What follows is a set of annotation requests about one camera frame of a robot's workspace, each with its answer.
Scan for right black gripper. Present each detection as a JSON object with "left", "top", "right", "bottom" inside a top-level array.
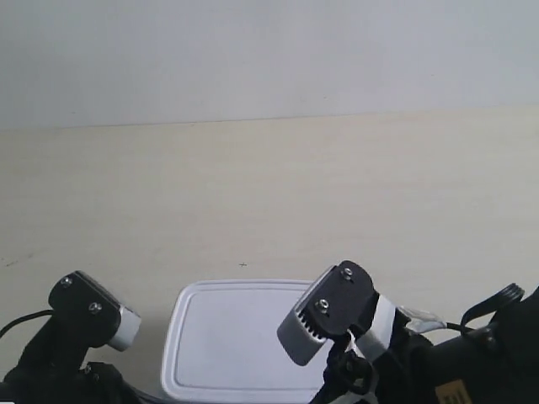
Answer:
[{"left": 311, "top": 332, "right": 405, "bottom": 404}]

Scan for white lidded plastic container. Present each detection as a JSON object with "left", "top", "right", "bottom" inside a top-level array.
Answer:
[{"left": 160, "top": 279, "right": 329, "bottom": 403}]

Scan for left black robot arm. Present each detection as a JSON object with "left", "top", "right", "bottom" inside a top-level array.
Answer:
[{"left": 1, "top": 310, "right": 139, "bottom": 403}]

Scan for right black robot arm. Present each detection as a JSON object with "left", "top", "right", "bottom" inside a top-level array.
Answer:
[{"left": 312, "top": 292, "right": 538, "bottom": 403}]

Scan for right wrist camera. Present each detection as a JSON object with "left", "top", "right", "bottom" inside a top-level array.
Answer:
[{"left": 277, "top": 260, "right": 403, "bottom": 366}]

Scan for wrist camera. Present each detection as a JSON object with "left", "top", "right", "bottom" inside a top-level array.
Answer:
[
  {"left": 48, "top": 270, "right": 141, "bottom": 352},
  {"left": 277, "top": 260, "right": 403, "bottom": 366}
]

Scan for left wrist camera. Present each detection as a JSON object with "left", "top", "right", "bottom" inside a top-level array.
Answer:
[{"left": 48, "top": 270, "right": 141, "bottom": 352}]

